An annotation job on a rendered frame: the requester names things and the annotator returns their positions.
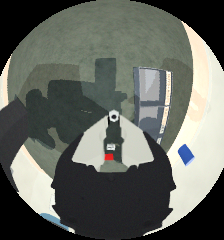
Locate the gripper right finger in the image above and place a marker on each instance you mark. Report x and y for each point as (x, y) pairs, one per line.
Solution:
(140, 149)

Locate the silver hex nut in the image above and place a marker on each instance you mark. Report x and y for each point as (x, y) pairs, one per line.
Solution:
(114, 115)

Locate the grey rack of labelled bins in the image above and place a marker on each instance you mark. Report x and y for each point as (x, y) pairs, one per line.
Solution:
(156, 89)

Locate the red and white eraser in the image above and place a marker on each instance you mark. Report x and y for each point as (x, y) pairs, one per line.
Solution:
(108, 156)

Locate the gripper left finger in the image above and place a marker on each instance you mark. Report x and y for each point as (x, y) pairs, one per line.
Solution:
(86, 149)

